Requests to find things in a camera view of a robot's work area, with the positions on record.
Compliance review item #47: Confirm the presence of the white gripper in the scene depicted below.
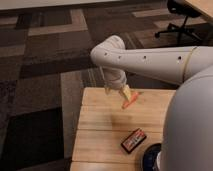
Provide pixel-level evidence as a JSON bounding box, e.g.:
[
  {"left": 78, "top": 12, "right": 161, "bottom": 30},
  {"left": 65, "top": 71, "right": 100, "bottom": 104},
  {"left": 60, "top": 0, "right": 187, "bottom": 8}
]
[{"left": 102, "top": 68, "right": 132, "bottom": 100}]

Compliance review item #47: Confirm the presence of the orange pepper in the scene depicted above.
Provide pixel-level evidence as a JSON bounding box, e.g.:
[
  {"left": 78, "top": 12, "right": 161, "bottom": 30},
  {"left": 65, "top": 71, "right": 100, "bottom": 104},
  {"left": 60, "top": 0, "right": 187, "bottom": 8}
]
[{"left": 122, "top": 92, "right": 139, "bottom": 109}]

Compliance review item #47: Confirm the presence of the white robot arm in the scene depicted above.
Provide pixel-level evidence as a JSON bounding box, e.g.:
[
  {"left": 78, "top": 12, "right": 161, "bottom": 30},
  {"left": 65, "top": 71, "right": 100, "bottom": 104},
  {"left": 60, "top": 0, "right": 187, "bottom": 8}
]
[{"left": 90, "top": 35, "right": 213, "bottom": 171}]

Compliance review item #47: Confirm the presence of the red and black packet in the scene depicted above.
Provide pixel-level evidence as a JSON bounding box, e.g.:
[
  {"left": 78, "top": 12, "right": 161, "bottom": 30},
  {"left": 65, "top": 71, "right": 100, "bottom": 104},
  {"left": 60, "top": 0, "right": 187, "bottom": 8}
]
[{"left": 121, "top": 128, "right": 147, "bottom": 154}]

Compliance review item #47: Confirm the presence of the black bowl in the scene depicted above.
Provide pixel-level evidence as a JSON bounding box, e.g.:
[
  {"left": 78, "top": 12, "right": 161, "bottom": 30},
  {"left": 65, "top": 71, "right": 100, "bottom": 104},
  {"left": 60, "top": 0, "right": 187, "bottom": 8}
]
[{"left": 140, "top": 143, "right": 161, "bottom": 171}]

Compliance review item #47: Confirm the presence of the black office chair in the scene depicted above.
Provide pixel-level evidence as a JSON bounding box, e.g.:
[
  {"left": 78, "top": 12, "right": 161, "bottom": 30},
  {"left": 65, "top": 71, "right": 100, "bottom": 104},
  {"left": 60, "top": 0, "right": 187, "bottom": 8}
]
[{"left": 154, "top": 0, "right": 204, "bottom": 47}]

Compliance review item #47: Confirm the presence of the wooden desk corner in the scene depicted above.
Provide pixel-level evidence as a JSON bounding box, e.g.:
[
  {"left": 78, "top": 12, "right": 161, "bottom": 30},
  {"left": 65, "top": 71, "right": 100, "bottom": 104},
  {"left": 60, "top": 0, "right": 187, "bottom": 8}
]
[{"left": 184, "top": 0, "right": 213, "bottom": 23}]

